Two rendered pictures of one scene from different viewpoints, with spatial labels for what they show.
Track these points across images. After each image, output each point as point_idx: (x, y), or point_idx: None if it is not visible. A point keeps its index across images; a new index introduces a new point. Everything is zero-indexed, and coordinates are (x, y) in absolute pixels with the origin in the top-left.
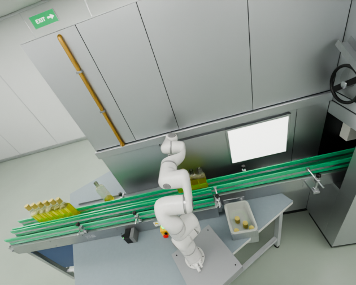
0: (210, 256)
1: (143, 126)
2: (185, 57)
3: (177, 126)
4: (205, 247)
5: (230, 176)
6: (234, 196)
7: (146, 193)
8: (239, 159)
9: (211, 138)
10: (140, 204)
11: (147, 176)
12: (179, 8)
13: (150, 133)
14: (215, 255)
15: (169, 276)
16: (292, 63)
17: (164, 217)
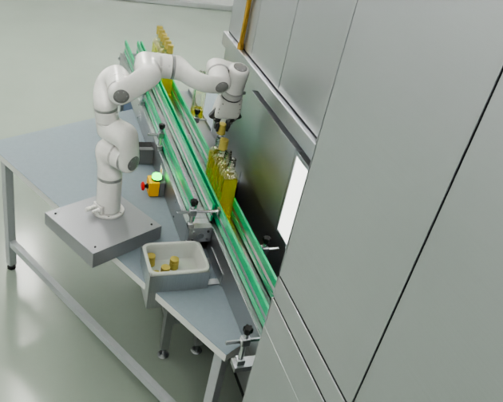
0: (108, 225)
1: (262, 44)
2: None
3: (279, 83)
4: (121, 221)
5: (248, 232)
6: (219, 258)
7: (203, 139)
8: (284, 233)
9: (282, 143)
10: (180, 135)
11: (231, 130)
12: None
13: (260, 61)
14: (110, 230)
15: (87, 197)
16: None
17: (100, 77)
